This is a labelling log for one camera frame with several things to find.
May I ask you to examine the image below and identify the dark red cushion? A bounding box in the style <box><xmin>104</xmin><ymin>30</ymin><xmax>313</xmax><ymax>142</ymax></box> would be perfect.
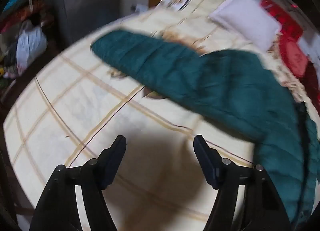
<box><xmin>299</xmin><ymin>59</ymin><xmax>320</xmax><ymax>104</ymax></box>

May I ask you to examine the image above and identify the floral checked bedspread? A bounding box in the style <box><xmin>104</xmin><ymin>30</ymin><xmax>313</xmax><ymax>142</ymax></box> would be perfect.
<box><xmin>4</xmin><ymin>0</ymin><xmax>320</xmax><ymax>231</ymax></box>

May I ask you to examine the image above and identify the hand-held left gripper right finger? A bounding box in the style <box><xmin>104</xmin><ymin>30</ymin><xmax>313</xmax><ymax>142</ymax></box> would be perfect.
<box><xmin>193</xmin><ymin>135</ymin><xmax>292</xmax><ymax>231</ymax></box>

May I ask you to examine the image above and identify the red heart-shaped cushion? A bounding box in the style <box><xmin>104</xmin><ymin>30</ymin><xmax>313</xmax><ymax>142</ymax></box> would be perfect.
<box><xmin>260</xmin><ymin>0</ymin><xmax>312</xmax><ymax>77</ymax></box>

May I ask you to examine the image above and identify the grey wardrobe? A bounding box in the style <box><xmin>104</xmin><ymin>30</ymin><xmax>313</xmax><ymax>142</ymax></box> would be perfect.
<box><xmin>46</xmin><ymin>0</ymin><xmax>127</xmax><ymax>49</ymax></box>

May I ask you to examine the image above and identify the white pillow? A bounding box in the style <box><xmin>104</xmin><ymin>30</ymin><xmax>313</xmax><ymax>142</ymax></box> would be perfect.
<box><xmin>209</xmin><ymin>0</ymin><xmax>282</xmax><ymax>51</ymax></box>

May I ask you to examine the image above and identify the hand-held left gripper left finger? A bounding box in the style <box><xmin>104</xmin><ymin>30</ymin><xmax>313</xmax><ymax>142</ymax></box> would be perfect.
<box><xmin>29</xmin><ymin>135</ymin><xmax>127</xmax><ymax>231</ymax></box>

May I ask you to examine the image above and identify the pile of colourful clothes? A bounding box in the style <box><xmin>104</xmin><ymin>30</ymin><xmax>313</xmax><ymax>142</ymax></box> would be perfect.
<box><xmin>0</xmin><ymin>0</ymin><xmax>52</xmax><ymax>80</ymax></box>

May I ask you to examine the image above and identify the green puffer jacket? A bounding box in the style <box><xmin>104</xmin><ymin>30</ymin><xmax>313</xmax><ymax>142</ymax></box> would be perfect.
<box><xmin>90</xmin><ymin>29</ymin><xmax>320</xmax><ymax>231</ymax></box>

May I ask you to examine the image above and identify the white plastic bag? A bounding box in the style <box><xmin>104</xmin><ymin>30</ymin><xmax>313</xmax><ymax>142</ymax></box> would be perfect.
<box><xmin>15</xmin><ymin>19</ymin><xmax>48</xmax><ymax>76</ymax></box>

